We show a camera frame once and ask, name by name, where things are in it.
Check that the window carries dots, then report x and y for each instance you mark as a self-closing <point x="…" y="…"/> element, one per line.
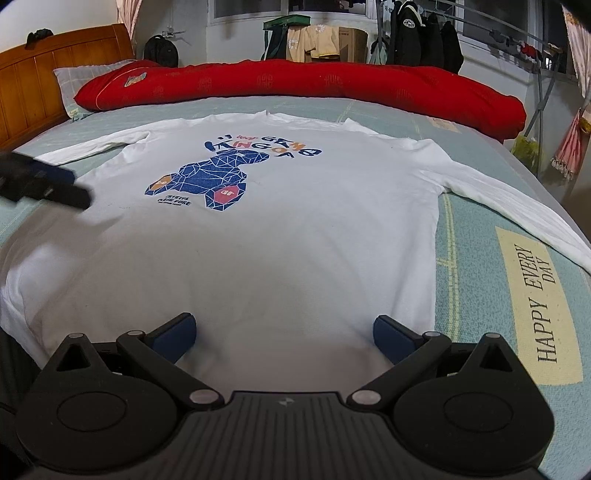
<point x="258" y="7"/>

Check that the dark green bag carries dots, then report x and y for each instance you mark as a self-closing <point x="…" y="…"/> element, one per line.
<point x="277" y="39"/>

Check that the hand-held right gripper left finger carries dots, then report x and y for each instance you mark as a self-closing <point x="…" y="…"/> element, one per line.
<point x="178" y="337"/>

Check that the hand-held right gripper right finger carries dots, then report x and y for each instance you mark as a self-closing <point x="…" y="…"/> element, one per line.
<point x="392" y="339"/>

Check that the pink patterned curtain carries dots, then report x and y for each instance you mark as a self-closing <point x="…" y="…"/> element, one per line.
<point x="572" y="143"/>
<point x="129" y="18"/>

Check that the black jacket with round logo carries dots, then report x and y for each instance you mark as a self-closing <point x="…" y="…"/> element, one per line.
<point x="406" y="37"/>

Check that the grey checked pillow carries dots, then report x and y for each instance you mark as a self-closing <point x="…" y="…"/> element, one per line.
<point x="74" y="85"/>

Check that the light green garment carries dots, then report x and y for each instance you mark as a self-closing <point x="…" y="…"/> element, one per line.
<point x="377" y="50"/>

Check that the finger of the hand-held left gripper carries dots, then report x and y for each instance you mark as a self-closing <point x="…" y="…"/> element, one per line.
<point x="53" y="173"/>
<point x="55" y="196"/>

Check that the white printed long-sleeve shirt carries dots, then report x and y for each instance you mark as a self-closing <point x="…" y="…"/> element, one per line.
<point x="286" y="249"/>

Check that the black hanging garment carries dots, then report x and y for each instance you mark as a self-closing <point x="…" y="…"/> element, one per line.
<point x="452" y="50"/>
<point x="433" y="44"/>

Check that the wall-mounted metal fixture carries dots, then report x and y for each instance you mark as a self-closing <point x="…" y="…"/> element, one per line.
<point x="174" y="32"/>

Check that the plain yellow garment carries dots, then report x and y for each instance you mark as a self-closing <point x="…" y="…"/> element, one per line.
<point x="323" y="41"/>

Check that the dark crumpled cloth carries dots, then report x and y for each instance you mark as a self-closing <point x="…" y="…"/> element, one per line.
<point x="39" y="37"/>

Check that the cardboard box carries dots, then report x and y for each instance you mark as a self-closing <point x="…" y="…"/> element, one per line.
<point x="354" y="46"/>

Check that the red quilt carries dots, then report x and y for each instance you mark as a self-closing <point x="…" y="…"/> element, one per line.
<point x="300" y="81"/>

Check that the wooden bed headboard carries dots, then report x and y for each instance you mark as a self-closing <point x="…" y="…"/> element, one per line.
<point x="41" y="83"/>

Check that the yellow-green plastic bag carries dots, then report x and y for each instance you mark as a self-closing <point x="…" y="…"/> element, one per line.
<point x="524" y="154"/>

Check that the yellow flower-print garment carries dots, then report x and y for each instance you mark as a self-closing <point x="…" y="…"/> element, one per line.
<point x="295" y="46"/>

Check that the metal clothes drying rack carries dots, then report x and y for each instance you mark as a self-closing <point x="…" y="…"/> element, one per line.
<point x="540" y="106"/>

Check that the row of clothes pegs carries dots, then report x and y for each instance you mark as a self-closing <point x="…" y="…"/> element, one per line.
<point x="531" y="48"/>

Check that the black backpack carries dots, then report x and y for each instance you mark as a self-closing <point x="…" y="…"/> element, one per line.
<point x="161" y="53"/>

